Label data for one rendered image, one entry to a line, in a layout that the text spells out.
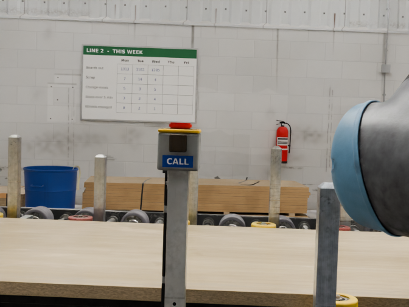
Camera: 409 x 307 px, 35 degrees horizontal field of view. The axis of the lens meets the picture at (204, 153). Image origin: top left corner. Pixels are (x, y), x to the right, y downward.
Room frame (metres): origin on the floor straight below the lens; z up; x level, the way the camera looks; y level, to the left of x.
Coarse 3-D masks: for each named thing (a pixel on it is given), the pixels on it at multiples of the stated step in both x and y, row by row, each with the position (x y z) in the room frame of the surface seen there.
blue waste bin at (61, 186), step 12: (24, 168) 6.45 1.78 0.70; (36, 168) 6.77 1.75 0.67; (48, 168) 6.84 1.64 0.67; (60, 168) 6.85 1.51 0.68; (72, 168) 6.78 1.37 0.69; (24, 180) 6.49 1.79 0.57; (36, 180) 6.35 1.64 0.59; (48, 180) 6.34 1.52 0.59; (60, 180) 6.38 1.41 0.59; (72, 180) 6.50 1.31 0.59; (36, 192) 6.36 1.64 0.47; (48, 192) 6.35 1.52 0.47; (60, 192) 6.39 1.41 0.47; (72, 192) 6.52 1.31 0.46; (36, 204) 6.37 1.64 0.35; (48, 204) 6.36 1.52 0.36; (60, 204) 6.40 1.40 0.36; (72, 204) 6.54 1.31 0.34
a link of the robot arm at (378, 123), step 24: (408, 96) 0.55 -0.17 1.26; (360, 120) 0.56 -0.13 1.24; (384, 120) 0.54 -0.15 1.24; (408, 120) 0.52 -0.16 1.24; (336, 144) 0.56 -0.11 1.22; (360, 144) 0.54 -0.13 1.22; (384, 144) 0.52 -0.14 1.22; (408, 144) 0.50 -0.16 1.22; (336, 168) 0.56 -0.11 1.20; (360, 168) 0.53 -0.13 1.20; (384, 168) 0.52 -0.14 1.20; (408, 168) 0.50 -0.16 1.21; (336, 192) 0.57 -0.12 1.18; (360, 192) 0.54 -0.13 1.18; (384, 192) 0.52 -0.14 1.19; (408, 192) 0.50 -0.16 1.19; (360, 216) 0.56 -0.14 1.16; (384, 216) 0.53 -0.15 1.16; (408, 216) 0.51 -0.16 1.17
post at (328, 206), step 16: (320, 192) 1.10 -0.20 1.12; (320, 208) 1.10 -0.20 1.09; (336, 208) 1.10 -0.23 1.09; (320, 224) 1.10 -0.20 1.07; (336, 224) 1.10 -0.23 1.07; (320, 240) 1.10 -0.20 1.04; (336, 240) 1.10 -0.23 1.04; (320, 256) 1.10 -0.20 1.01; (336, 256) 1.10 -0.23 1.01; (320, 272) 1.10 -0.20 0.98; (336, 272) 1.10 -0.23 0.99; (320, 288) 1.10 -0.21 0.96; (336, 288) 1.10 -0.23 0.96; (320, 304) 1.10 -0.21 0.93
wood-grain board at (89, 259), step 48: (0, 240) 1.72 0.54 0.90; (48, 240) 1.74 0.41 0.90; (96, 240) 1.76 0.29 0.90; (144, 240) 1.78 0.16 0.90; (192, 240) 1.81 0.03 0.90; (240, 240) 1.83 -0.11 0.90; (288, 240) 1.85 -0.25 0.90; (384, 240) 1.90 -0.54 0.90; (0, 288) 1.30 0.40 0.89; (48, 288) 1.29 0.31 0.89; (96, 288) 1.29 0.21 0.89; (144, 288) 1.29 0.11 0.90; (192, 288) 1.29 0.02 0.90; (240, 288) 1.30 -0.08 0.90; (288, 288) 1.31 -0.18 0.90; (384, 288) 1.34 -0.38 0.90
